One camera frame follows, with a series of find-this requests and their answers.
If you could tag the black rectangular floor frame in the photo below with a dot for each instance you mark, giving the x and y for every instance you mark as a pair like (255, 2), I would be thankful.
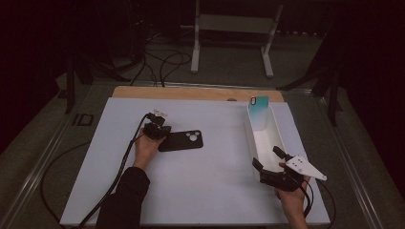
(74, 120)

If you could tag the iridescent phone case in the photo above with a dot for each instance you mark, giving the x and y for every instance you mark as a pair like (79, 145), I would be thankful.
(259, 109)

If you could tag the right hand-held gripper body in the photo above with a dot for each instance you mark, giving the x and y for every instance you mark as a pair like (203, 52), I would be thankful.
(302, 167)

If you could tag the wooden board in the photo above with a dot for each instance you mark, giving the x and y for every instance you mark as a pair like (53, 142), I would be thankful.
(191, 93)

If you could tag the white metal stand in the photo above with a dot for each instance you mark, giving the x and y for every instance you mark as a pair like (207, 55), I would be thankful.
(234, 24)

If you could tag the black phone case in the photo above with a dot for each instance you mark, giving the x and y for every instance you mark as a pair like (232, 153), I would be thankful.
(183, 140)

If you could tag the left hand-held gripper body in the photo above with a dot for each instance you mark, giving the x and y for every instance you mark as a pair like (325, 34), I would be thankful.
(156, 129)

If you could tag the person's right hand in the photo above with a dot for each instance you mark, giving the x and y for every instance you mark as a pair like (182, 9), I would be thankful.
(291, 200)

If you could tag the black stand legs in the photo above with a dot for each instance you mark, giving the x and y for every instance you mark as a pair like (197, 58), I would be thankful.
(332, 101)
(70, 92)

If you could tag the person's left hand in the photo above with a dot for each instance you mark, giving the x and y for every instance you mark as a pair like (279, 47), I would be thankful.
(144, 151)

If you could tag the long white plastic tray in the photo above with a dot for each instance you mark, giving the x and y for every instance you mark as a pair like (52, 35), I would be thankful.
(266, 143)

